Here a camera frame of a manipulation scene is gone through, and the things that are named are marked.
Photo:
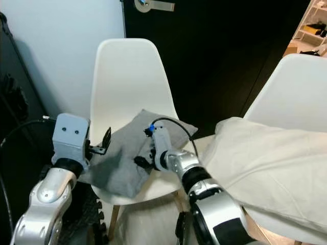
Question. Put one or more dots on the white wooden shelf unit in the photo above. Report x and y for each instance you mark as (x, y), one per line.
(314, 20)

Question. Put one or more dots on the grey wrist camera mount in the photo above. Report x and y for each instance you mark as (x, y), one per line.
(162, 140)
(70, 135)

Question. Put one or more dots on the black door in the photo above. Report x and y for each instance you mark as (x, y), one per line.
(214, 51)

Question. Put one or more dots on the black robot leg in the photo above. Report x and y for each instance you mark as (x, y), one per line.
(182, 227)

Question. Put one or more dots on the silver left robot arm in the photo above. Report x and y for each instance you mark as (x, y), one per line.
(46, 204)

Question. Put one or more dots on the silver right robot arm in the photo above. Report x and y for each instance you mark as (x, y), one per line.
(219, 219)

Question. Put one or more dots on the large cream pillow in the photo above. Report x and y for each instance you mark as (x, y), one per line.
(271, 163)

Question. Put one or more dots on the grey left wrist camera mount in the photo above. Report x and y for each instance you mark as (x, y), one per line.
(70, 135)

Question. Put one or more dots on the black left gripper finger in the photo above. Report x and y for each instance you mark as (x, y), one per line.
(107, 139)

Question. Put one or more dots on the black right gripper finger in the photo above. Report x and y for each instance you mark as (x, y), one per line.
(140, 163)

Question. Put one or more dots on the white plastic shell chair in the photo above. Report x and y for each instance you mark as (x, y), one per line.
(296, 92)
(127, 81)

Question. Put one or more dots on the black cabinet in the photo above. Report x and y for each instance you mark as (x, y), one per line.
(13, 127)

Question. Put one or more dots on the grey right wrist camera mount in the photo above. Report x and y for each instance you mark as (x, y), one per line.
(162, 140)

